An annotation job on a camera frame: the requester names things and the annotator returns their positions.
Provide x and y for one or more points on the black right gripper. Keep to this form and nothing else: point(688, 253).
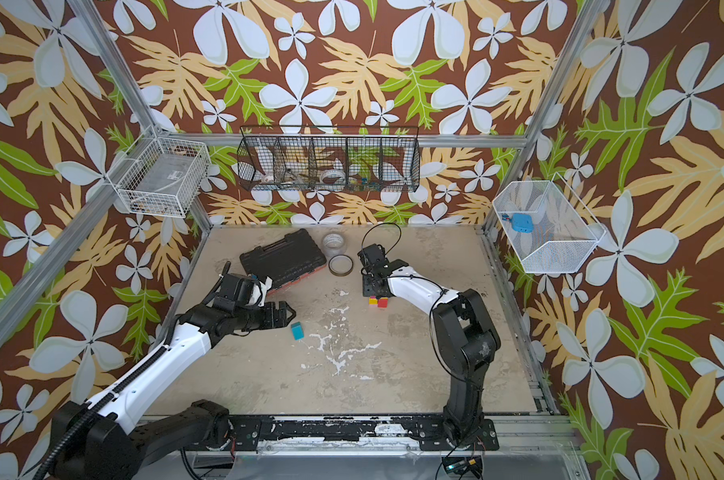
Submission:
point(375, 261)

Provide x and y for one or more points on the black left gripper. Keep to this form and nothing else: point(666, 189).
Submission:
point(273, 321)

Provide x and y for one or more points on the teal wood block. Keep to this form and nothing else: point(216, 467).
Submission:
point(297, 331)

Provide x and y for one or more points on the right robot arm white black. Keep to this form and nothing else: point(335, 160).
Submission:
point(464, 335)

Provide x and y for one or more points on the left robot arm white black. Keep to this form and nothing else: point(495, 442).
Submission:
point(104, 437)

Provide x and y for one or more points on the black plastic tool case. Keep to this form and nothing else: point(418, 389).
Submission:
point(285, 261)

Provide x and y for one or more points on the white tape roll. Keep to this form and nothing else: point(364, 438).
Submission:
point(332, 177)

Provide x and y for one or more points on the blue object in basket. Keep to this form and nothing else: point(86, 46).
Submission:
point(519, 222)

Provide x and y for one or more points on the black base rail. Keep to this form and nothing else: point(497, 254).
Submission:
point(419, 432)

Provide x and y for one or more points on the black wire basket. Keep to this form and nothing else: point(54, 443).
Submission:
point(374, 158)

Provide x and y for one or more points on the white wire basket left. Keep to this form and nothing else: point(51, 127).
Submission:
point(160, 175)

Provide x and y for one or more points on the white wire basket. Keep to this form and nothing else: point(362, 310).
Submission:
point(160, 175)
point(566, 231)

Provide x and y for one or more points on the white wire basket right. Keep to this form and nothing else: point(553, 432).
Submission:
point(566, 231)

